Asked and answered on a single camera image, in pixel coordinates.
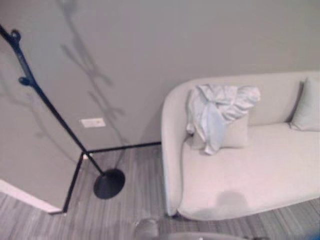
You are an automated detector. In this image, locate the black standing clothes rack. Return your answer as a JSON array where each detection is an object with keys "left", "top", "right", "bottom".
[{"left": 0, "top": 24, "right": 126, "bottom": 200}]

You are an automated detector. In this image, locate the light beige sofa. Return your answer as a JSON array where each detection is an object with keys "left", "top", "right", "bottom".
[{"left": 161, "top": 70, "right": 320, "bottom": 221}]

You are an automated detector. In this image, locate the light blue white garment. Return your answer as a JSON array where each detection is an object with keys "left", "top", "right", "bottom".
[{"left": 186, "top": 83, "right": 261, "bottom": 156}]

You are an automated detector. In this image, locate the black skirting strip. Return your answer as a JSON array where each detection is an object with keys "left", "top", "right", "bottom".
[{"left": 62, "top": 141, "right": 162, "bottom": 212}]

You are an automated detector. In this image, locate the beige square cushion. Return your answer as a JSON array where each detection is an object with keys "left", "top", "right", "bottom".
[{"left": 191, "top": 114, "right": 250, "bottom": 150}]

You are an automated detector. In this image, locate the silver robot body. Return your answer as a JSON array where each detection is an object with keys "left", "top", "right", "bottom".
[{"left": 134, "top": 217, "right": 253, "bottom": 240}]

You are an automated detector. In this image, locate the pale green cushion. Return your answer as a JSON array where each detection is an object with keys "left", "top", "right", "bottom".
[{"left": 289, "top": 76, "right": 320, "bottom": 132}]

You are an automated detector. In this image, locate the white wall socket plate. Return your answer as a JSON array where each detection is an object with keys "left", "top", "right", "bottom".
[{"left": 79, "top": 117, "right": 106, "bottom": 128}]

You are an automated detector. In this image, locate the white door frame trim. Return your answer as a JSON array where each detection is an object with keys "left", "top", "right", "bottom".
[{"left": 0, "top": 179, "right": 66, "bottom": 215}]

